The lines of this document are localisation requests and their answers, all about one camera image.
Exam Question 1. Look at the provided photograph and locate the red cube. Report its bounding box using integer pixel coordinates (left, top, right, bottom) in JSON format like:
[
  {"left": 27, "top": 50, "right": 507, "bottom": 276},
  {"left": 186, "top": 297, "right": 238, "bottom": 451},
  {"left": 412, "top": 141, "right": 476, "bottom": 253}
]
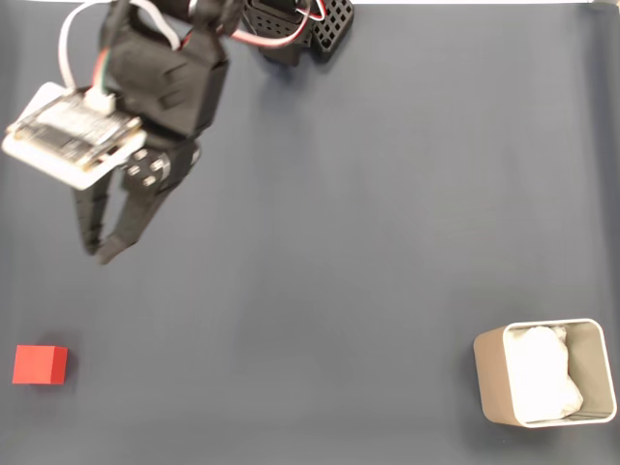
[{"left": 12, "top": 344, "right": 69, "bottom": 387}]

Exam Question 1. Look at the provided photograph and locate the black camera cable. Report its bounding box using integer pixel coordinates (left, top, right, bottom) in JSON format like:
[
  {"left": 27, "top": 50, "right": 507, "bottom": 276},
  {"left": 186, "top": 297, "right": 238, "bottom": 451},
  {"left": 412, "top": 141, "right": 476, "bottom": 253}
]
[{"left": 90, "top": 0, "right": 128, "bottom": 107}]

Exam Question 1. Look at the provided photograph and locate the white gripper servo cable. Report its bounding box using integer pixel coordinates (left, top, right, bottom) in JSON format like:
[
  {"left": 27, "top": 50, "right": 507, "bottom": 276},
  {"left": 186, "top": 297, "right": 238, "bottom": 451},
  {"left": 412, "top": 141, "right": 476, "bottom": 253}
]
[{"left": 57, "top": 0, "right": 122, "bottom": 92}]

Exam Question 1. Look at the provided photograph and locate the metal box with rounded corners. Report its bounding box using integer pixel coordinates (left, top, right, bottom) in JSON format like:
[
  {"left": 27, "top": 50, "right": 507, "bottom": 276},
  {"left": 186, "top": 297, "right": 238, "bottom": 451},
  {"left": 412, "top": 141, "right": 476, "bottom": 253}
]
[{"left": 473, "top": 317, "right": 619, "bottom": 430}]

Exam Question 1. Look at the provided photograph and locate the camera board on white mount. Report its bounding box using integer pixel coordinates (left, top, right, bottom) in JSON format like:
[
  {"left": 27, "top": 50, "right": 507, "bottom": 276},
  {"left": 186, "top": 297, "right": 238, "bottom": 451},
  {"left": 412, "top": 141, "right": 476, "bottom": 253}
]
[{"left": 1, "top": 80, "right": 147, "bottom": 190}]

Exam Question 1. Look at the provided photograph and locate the white red servo cable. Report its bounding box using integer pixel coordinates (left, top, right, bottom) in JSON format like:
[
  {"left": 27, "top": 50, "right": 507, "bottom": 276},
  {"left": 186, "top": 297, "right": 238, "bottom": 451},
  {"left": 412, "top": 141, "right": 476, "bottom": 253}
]
[{"left": 230, "top": 0, "right": 331, "bottom": 50}]

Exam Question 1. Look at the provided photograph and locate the white crumpled paper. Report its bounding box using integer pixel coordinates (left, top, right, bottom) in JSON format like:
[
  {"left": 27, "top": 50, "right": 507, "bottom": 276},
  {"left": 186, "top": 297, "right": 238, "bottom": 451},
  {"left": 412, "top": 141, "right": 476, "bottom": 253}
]
[{"left": 506, "top": 325, "right": 585, "bottom": 423}]

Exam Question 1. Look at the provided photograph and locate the dark table mat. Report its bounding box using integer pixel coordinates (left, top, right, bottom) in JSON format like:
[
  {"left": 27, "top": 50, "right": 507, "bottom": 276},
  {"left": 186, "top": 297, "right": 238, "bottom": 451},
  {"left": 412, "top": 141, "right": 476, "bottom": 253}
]
[{"left": 0, "top": 3, "right": 620, "bottom": 465}]

